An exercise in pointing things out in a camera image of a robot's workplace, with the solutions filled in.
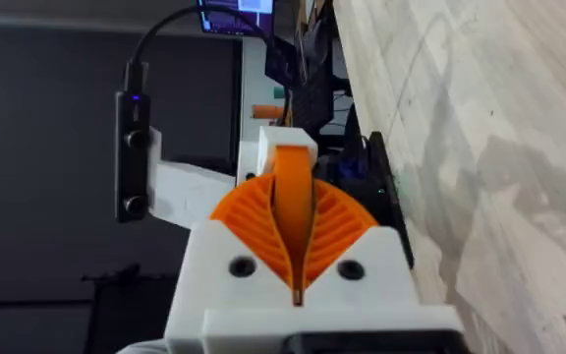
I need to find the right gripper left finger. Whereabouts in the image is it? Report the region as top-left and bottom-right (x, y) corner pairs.
(164, 172), (300, 354)

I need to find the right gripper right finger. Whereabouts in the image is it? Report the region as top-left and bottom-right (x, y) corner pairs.
(301, 178), (423, 309)

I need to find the orange ribbed wedge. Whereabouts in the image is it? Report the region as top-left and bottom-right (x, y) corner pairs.
(271, 144), (317, 292)

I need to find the orange cylinder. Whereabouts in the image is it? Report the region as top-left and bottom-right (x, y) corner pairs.
(251, 103), (285, 120)

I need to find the black box with green light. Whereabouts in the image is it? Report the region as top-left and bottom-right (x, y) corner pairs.
(367, 131), (416, 270)

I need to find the computer monitor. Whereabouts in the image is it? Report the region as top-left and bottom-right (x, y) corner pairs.
(196, 0), (276, 37)

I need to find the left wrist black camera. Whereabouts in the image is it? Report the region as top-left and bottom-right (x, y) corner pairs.
(114, 89), (152, 224)

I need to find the black camera cable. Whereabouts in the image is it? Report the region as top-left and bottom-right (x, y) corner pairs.
(124, 3), (270, 94)

